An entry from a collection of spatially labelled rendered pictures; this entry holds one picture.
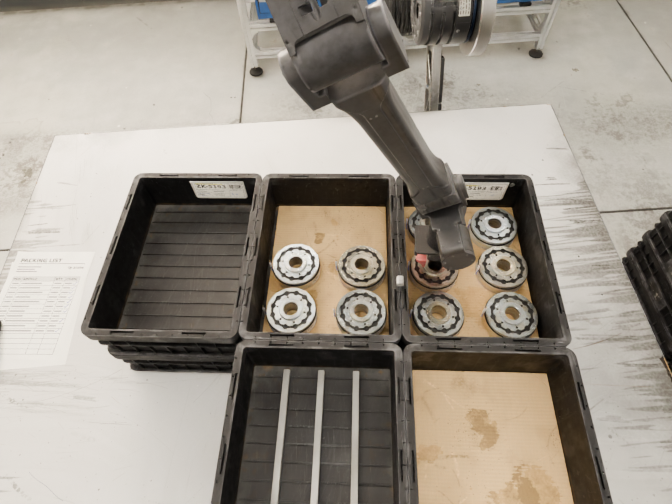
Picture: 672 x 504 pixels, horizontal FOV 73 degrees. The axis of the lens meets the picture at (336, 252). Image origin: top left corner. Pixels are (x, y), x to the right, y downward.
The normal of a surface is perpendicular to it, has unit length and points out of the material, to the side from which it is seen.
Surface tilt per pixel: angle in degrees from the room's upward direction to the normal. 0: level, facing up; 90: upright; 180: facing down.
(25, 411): 0
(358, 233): 0
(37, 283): 0
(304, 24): 58
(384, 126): 102
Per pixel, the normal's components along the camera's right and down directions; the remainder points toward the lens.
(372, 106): 0.15, 0.93
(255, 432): -0.04, -0.53
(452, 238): -0.45, -0.38
